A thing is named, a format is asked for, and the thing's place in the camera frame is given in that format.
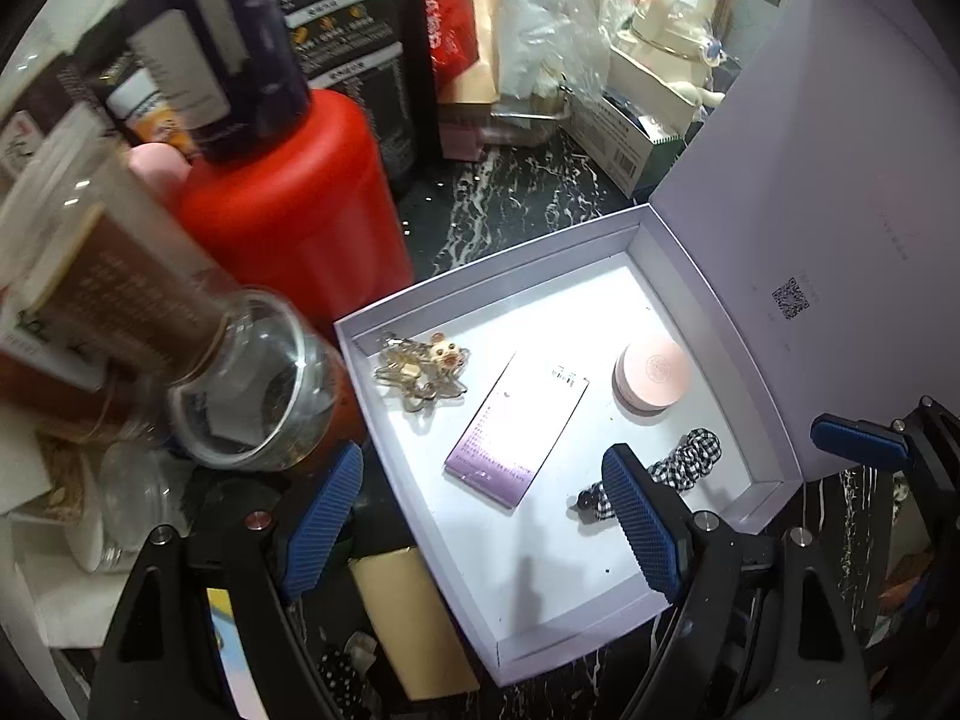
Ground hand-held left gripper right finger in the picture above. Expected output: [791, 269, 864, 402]
[601, 442, 875, 720]

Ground gingham scrunchie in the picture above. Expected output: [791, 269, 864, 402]
[576, 426, 725, 522]

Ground tall jar brown contents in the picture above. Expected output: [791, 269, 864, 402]
[0, 103, 252, 395]

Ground gold box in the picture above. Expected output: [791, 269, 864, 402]
[349, 546, 481, 700]

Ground gold keychain charm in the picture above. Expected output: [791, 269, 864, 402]
[373, 331, 472, 413]

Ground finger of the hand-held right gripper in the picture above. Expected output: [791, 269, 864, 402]
[811, 395, 960, 563]

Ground tall jar orange contents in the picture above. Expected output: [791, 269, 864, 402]
[0, 349, 173, 443]

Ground dark jar white lid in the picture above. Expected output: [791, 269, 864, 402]
[124, 0, 314, 162]

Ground pink round compact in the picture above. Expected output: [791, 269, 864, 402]
[613, 337, 692, 415]

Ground pile of clear plastic bags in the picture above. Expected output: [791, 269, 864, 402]
[495, 0, 623, 143]

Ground polka dot scrunchie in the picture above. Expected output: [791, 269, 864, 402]
[315, 634, 380, 720]

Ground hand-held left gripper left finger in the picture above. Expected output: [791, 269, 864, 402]
[88, 441, 365, 720]

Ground cream kettle-shaped bottle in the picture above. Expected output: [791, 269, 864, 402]
[609, 0, 727, 136]

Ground lavender gift box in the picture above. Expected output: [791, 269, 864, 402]
[334, 0, 960, 687]

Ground black snack bag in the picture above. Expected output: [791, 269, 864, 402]
[266, 0, 443, 181]

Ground red bottle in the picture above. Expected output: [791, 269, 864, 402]
[176, 88, 415, 331]

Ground pink soft item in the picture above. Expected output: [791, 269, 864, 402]
[127, 142, 192, 200]

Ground green white carton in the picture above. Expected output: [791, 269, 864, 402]
[562, 90, 687, 200]

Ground red packet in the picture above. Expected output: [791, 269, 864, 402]
[424, 0, 481, 102]

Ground purple slim box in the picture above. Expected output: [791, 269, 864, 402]
[442, 351, 590, 512]

